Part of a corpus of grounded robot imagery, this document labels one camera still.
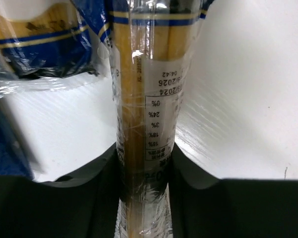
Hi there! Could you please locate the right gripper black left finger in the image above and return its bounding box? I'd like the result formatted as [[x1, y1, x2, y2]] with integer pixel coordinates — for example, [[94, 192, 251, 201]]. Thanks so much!
[[0, 145, 120, 238]]

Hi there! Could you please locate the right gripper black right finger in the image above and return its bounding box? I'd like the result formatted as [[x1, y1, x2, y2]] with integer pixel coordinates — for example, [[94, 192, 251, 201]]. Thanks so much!
[[169, 146, 298, 238]]

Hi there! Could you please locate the spaghetti bag with white label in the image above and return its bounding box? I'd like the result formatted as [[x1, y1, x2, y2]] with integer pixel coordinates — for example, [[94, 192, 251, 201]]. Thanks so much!
[[0, 0, 110, 80]]

